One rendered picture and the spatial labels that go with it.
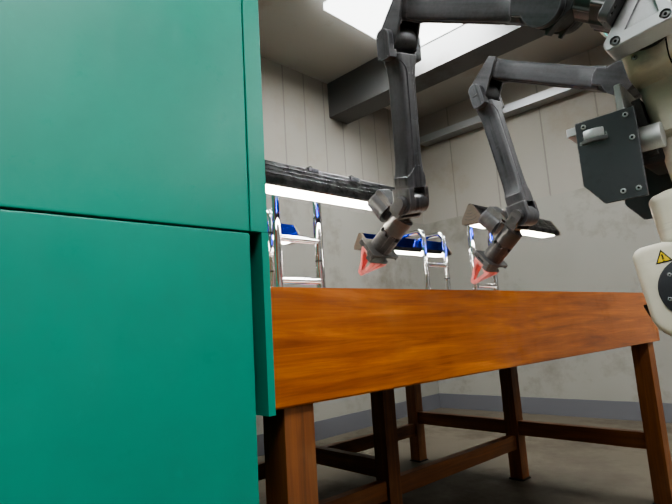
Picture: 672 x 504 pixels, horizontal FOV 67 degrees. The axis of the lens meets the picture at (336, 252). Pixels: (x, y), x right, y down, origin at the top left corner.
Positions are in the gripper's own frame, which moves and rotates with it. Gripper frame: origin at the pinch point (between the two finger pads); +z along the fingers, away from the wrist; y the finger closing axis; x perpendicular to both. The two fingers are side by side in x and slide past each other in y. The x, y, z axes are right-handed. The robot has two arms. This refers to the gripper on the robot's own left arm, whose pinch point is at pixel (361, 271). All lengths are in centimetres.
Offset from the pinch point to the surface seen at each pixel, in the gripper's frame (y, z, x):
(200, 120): 66, -35, 8
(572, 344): -51, -12, 38
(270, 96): -105, 49, -220
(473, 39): -166, -53, -151
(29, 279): 86, -21, 25
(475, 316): -3.0, -16.5, 29.9
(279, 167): 25.3, -14.1, -20.6
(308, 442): 46, -4, 43
